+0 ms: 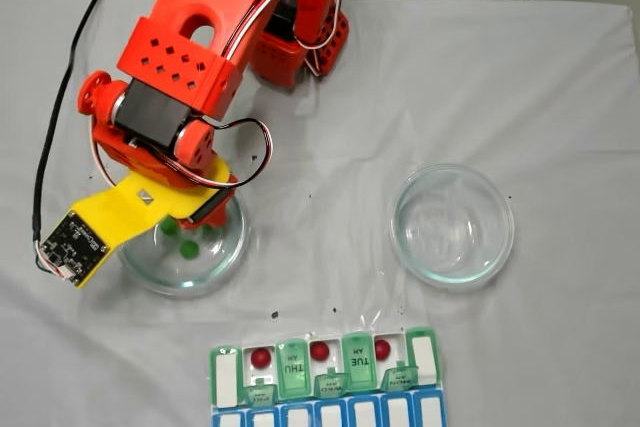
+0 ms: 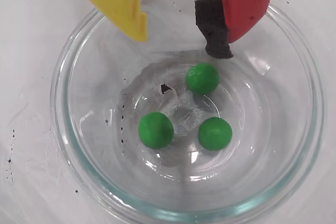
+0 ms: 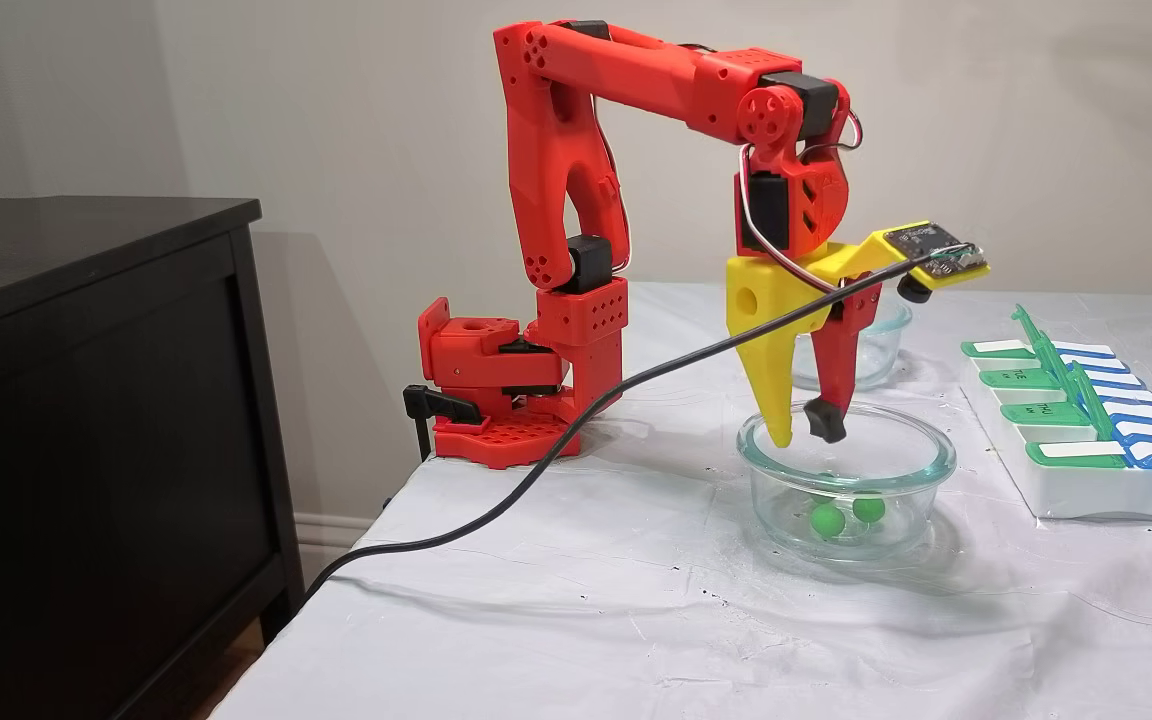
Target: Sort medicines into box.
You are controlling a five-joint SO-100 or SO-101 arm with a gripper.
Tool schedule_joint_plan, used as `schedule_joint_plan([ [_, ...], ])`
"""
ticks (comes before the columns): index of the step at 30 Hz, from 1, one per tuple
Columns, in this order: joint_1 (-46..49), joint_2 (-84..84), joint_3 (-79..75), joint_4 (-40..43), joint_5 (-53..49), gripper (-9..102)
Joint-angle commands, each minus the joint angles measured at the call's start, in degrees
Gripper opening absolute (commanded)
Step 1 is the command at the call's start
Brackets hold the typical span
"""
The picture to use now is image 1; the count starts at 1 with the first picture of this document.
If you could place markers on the red round pill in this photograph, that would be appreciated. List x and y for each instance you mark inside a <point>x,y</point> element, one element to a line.
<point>382,348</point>
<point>261,357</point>
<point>320,351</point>

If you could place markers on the weekly pill organizer box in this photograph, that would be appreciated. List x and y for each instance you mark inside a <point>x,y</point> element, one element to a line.
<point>290,367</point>

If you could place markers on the green round pill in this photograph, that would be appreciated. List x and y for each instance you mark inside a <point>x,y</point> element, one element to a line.
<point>189,248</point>
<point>207,231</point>
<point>170,228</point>

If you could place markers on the clear glass bowl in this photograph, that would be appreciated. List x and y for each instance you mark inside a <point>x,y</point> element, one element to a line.
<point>210,272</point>
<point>425,257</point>

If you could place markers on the white tablecloth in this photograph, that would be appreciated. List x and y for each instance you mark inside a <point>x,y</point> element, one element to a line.
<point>350,147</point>

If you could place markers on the circuit board camera yellow mount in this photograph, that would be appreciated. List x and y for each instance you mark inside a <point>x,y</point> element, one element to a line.
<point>75,247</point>

